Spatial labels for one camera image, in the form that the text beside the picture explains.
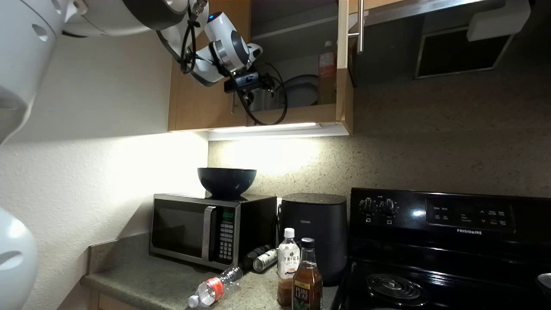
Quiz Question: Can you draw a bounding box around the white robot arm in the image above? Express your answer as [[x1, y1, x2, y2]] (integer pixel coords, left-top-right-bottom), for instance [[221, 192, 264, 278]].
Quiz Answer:
[[0, 0, 269, 145]]

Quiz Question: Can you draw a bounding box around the dark plate in cabinet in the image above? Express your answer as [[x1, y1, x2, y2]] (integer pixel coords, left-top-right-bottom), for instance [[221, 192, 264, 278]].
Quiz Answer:
[[277, 75, 319, 109]]

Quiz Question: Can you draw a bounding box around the range hood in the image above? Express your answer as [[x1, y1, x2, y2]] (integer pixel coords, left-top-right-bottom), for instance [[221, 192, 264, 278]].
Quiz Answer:
[[346, 0, 532, 80]]

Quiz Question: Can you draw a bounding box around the lying dark bottle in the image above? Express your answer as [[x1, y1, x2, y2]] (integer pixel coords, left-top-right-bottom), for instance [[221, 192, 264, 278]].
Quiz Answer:
[[241, 245, 277, 275]]

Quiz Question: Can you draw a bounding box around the wooden wall cabinet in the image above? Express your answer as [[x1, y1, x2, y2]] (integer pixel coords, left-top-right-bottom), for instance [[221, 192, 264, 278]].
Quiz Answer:
[[169, 0, 353, 137]]

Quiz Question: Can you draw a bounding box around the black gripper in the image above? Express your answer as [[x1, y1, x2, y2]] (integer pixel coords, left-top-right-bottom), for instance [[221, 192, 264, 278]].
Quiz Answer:
[[224, 71, 276, 94]]

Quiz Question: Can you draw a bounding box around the under cabinet light strip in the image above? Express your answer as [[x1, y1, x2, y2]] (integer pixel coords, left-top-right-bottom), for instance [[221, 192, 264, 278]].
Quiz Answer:
[[200, 121, 320, 140]]

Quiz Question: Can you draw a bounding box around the brown sauce bottle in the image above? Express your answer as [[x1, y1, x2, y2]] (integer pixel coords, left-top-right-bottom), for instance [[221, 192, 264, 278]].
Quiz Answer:
[[291, 238, 322, 310]]

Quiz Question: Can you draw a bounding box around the lying clear plastic bottle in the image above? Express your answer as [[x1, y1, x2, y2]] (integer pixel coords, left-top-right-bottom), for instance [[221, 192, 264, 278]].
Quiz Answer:
[[188, 266, 243, 309]]

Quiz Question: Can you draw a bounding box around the black electric stove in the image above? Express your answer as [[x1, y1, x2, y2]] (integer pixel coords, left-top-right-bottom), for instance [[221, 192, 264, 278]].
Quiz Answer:
[[331, 188, 551, 310]]

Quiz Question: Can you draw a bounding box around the silver black microwave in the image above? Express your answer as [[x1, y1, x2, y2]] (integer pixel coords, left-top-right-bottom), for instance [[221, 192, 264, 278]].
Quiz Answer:
[[150, 195, 276, 271]]

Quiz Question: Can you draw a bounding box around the white cap drink bottle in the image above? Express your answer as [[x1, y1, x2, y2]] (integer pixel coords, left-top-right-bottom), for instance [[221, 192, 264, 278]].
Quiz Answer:
[[277, 228, 300, 309]]

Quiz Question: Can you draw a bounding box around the red bottle in cabinet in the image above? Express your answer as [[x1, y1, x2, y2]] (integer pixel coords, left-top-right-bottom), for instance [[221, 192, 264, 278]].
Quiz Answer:
[[319, 42, 334, 104]]

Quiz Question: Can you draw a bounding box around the dark blue bowl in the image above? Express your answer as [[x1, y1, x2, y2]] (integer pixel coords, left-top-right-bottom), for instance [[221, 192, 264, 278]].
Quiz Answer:
[[198, 168, 257, 199]]

